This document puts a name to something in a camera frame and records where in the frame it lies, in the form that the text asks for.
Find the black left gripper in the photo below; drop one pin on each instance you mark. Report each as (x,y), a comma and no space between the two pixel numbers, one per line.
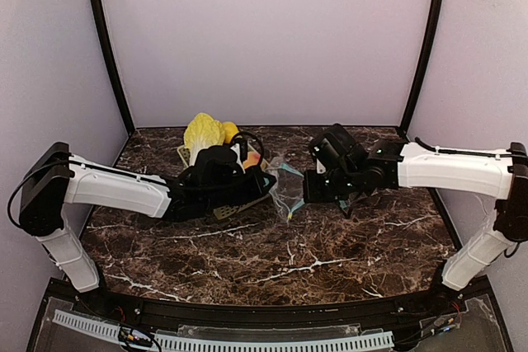
(256,181)

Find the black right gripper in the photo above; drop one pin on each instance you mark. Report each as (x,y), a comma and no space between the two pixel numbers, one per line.
(313,185)

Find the clear zip bag blue zipper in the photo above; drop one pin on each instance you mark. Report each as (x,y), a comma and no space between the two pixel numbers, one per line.
(345,208)

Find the orange pink peach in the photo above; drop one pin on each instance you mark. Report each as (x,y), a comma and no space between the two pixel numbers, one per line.
(253,159)

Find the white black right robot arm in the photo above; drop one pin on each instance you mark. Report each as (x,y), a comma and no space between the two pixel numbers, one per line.
(344,168)

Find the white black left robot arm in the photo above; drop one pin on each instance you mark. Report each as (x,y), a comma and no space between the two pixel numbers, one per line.
(59,177)

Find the pale green plastic basket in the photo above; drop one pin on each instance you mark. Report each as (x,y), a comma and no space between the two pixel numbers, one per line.
(224,211)

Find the yellow lemon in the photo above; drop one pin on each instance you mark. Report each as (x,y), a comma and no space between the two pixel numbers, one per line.
(230,131)

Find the yellow napa cabbage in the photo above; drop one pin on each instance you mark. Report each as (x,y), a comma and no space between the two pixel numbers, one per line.
(201,133)

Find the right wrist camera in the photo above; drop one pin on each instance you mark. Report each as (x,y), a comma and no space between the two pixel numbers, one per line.
(320,155)

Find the black front rail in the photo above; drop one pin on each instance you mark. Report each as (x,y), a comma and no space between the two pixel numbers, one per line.
(396,312)

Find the black frame post right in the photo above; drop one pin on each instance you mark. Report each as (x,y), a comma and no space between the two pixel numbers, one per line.
(433,18)

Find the black frame post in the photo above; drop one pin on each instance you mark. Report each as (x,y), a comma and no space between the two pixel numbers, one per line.
(111,67)
(433,18)

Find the black frame post left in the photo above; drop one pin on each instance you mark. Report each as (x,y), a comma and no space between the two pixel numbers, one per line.
(111,67)

